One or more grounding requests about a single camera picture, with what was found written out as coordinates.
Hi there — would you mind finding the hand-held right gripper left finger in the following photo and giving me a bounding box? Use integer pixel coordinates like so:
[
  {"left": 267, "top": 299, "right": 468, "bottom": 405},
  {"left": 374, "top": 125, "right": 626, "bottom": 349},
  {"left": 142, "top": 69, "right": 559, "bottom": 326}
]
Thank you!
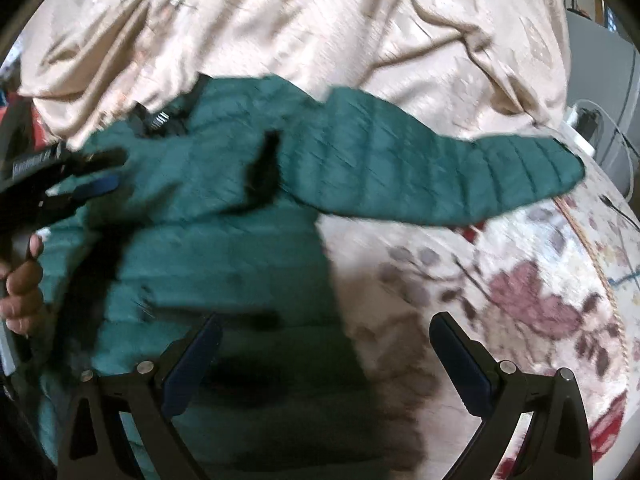
[{"left": 57, "top": 311, "right": 224, "bottom": 480}]

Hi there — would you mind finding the person's left hand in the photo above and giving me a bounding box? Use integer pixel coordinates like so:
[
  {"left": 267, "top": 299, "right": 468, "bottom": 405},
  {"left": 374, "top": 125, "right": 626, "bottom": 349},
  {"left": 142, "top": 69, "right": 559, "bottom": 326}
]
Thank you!
[{"left": 0, "top": 236, "right": 46, "bottom": 337}]

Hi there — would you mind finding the beige blanket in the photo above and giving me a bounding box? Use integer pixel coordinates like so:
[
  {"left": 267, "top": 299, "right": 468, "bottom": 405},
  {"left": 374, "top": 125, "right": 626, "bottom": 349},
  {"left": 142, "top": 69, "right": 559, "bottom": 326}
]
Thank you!
[{"left": 17, "top": 0, "right": 572, "bottom": 152}]

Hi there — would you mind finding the white round device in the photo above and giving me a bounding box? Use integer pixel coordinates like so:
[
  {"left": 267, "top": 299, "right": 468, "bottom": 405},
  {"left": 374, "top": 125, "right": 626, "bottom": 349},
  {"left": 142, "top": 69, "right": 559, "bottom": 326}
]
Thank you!
[{"left": 567, "top": 100, "right": 637, "bottom": 196}]

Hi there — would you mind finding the floral bedsheet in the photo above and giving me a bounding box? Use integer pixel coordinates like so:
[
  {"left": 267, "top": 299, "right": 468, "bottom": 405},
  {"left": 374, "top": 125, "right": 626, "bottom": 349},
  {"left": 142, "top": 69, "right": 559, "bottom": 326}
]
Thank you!
[{"left": 320, "top": 127, "right": 640, "bottom": 480}]

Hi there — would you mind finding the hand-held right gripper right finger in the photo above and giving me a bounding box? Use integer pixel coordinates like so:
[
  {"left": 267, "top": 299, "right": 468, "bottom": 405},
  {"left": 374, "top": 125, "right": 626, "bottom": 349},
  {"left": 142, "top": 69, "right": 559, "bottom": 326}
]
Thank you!
[{"left": 430, "top": 311, "right": 594, "bottom": 480}]

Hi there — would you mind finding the red cloth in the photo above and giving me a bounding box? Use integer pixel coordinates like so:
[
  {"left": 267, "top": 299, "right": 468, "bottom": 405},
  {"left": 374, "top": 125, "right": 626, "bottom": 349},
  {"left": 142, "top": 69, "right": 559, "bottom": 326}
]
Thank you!
[{"left": 29, "top": 104, "right": 52, "bottom": 147}]

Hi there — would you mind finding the black cable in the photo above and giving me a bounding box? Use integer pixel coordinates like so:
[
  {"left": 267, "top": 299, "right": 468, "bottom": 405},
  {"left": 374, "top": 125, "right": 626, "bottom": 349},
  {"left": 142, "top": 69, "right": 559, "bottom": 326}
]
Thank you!
[{"left": 599, "top": 194, "right": 640, "bottom": 233}]

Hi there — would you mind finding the green quilted jacket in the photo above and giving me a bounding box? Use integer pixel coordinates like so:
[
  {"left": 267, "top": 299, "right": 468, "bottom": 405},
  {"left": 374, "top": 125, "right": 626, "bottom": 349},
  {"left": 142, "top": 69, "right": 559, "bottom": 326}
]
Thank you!
[{"left": 30, "top": 74, "right": 587, "bottom": 480}]

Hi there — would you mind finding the grey cabinet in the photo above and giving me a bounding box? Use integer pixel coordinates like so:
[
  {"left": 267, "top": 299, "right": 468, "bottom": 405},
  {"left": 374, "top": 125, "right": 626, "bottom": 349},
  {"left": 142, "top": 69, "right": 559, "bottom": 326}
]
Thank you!
[{"left": 566, "top": 9, "right": 637, "bottom": 128}]

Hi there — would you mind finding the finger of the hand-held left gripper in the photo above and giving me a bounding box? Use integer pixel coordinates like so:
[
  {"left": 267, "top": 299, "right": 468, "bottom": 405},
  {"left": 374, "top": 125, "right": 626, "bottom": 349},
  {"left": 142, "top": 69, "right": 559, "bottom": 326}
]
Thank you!
[
  {"left": 44, "top": 174, "right": 122, "bottom": 212},
  {"left": 64, "top": 146, "right": 127, "bottom": 173}
]

